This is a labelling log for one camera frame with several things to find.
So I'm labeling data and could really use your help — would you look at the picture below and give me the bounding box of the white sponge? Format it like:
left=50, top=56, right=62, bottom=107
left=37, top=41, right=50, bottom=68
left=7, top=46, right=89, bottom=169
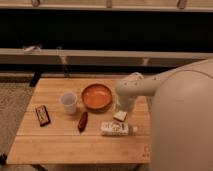
left=113, top=111, right=127, bottom=122

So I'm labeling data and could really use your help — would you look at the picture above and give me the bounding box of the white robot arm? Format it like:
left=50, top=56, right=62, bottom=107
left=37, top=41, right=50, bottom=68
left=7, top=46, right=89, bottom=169
left=115, top=58, right=213, bottom=171

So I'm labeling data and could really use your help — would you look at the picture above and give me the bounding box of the white plastic bottle lying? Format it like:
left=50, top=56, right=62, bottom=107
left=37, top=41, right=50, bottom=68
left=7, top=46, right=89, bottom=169
left=101, top=122, right=138, bottom=136

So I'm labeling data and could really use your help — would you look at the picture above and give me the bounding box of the orange bowl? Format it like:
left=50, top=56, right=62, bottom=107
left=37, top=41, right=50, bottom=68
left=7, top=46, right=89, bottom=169
left=81, top=83, right=113, bottom=110

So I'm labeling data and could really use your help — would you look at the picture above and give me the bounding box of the dark red snack bar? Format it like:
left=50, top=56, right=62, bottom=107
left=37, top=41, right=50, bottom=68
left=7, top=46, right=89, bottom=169
left=78, top=112, right=88, bottom=132

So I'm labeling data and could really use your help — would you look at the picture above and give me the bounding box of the brown chocolate bar packet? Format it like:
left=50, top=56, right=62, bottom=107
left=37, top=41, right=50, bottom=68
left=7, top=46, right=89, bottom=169
left=35, top=105, right=51, bottom=127

